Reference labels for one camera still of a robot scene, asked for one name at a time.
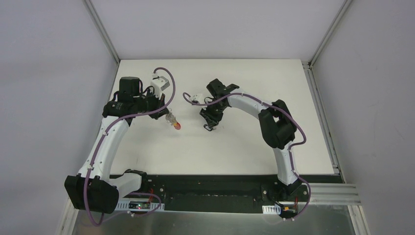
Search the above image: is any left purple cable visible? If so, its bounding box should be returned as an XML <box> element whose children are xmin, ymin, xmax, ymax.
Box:
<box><xmin>83</xmin><ymin>67</ymin><xmax>176</xmax><ymax>227</ymax></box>

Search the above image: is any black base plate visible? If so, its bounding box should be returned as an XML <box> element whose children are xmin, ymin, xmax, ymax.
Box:
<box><xmin>110</xmin><ymin>175</ymin><xmax>344</xmax><ymax>214</ymax></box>

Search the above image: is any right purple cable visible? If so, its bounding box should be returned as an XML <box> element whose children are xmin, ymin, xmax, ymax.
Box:
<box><xmin>182</xmin><ymin>92</ymin><xmax>307</xmax><ymax>221</ymax></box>

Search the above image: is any left controller board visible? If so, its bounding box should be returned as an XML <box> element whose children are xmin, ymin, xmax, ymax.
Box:
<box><xmin>128</xmin><ymin>201</ymin><xmax>151</xmax><ymax>211</ymax></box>

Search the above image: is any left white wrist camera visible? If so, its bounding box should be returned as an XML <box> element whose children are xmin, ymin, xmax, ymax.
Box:
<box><xmin>150</xmin><ymin>76</ymin><xmax>170</xmax><ymax>99</ymax></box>

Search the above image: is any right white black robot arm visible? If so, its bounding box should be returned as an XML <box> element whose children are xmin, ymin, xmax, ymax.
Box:
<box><xmin>200</xmin><ymin>79</ymin><xmax>301</xmax><ymax>201</ymax></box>

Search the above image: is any right controller board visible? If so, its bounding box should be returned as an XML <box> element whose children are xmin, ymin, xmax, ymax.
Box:
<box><xmin>279</xmin><ymin>205</ymin><xmax>298</xmax><ymax>219</ymax></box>

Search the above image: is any black tagged key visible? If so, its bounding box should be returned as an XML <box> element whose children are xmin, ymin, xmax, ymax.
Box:
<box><xmin>203</xmin><ymin>124</ymin><xmax>216</xmax><ymax>132</ymax></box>

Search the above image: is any controller board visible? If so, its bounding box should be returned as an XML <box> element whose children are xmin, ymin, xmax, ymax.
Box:
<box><xmin>128</xmin><ymin>201</ymin><xmax>151</xmax><ymax>211</ymax></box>
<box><xmin>279</xmin><ymin>205</ymin><xmax>298</xmax><ymax>219</ymax></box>

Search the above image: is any purple cable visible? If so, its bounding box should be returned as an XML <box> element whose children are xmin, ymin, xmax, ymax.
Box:
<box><xmin>83</xmin><ymin>67</ymin><xmax>176</xmax><ymax>227</ymax></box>
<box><xmin>182</xmin><ymin>92</ymin><xmax>307</xmax><ymax>221</ymax></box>

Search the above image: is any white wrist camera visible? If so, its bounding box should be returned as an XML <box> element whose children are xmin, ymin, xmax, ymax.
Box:
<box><xmin>150</xmin><ymin>76</ymin><xmax>170</xmax><ymax>99</ymax></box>
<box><xmin>191</xmin><ymin>94</ymin><xmax>205</xmax><ymax>104</ymax></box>

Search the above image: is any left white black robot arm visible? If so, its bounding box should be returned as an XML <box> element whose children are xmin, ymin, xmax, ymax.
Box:
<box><xmin>64</xmin><ymin>74</ymin><xmax>170</xmax><ymax>214</ymax></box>

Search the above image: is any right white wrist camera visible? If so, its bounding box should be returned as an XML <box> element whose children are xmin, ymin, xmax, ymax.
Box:
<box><xmin>191</xmin><ymin>94</ymin><xmax>205</xmax><ymax>104</ymax></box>

